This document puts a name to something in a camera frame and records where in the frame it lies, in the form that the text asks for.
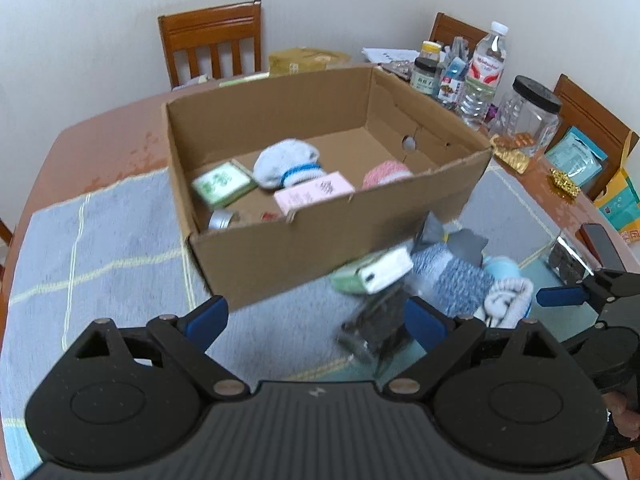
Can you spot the gold foil packet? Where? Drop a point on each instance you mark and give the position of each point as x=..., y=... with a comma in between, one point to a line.
x=512, y=159

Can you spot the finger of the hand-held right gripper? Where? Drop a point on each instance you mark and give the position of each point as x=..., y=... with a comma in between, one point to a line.
x=560, y=296

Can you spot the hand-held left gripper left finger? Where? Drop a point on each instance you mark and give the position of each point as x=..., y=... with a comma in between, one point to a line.
x=207, y=317

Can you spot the black phone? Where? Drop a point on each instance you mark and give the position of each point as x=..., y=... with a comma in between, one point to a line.
x=602, y=245

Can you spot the small jar brown contents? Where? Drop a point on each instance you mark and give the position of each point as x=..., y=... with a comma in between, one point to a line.
x=565, y=262

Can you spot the pink carton box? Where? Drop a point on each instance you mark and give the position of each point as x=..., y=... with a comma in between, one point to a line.
x=312, y=192

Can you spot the small jar yellow lid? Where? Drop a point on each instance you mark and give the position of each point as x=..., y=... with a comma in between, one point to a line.
x=430, y=50

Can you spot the blue grey knit sock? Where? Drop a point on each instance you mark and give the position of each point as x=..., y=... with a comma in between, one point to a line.
x=450, y=280

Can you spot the small green white box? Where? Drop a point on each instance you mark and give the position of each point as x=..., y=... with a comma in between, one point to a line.
x=375, y=272

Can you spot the gold foil ornament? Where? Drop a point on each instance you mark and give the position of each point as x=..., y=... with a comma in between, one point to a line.
x=562, y=182

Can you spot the yellow green carton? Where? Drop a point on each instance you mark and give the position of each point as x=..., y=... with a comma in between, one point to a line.
x=620, y=200

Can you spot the white sock blue stripe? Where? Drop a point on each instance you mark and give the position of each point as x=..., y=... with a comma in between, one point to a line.
x=510, y=300
x=285, y=162

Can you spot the brown cardboard box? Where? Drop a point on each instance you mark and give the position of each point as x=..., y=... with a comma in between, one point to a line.
x=310, y=255

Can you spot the grey toy shark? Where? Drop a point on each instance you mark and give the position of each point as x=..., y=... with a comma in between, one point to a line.
x=465, y=245

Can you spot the flat green packet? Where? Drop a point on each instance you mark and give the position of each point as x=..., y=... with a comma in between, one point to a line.
x=245, y=80

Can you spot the large clear jar black lid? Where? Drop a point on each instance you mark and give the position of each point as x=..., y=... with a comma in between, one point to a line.
x=530, y=120

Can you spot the light blue round object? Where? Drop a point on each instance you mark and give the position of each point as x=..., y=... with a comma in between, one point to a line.
x=502, y=266

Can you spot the orange blister pack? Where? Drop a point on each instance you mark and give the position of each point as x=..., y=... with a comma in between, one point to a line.
x=520, y=140

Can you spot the yellow green tea box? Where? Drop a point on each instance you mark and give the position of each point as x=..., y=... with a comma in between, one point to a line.
x=305, y=60

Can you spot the clear water bottle red label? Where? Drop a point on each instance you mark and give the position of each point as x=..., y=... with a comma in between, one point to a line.
x=480, y=80

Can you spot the clear jar dark contents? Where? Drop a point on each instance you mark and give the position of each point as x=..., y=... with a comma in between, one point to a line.
x=375, y=320

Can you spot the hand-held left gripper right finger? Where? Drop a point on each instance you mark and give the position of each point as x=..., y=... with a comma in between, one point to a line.
x=425, y=320

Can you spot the person's right hand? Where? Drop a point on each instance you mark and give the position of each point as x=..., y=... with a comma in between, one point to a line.
x=625, y=412

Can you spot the yellow capsule jar silver lid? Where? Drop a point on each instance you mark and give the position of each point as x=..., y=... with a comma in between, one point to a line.
x=222, y=220

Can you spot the pink fuzzy sock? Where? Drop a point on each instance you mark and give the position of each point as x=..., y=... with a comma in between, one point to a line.
x=385, y=172

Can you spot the green tissue packet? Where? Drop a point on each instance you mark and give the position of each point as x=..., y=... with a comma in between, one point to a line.
x=222, y=184

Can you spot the white papers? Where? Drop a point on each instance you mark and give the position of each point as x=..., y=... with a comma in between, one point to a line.
x=390, y=55

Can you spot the small jar dark lid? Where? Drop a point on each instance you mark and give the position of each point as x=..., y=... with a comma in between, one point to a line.
x=425, y=80

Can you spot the small bottle blue cap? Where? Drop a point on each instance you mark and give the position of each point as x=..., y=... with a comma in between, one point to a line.
x=452, y=82

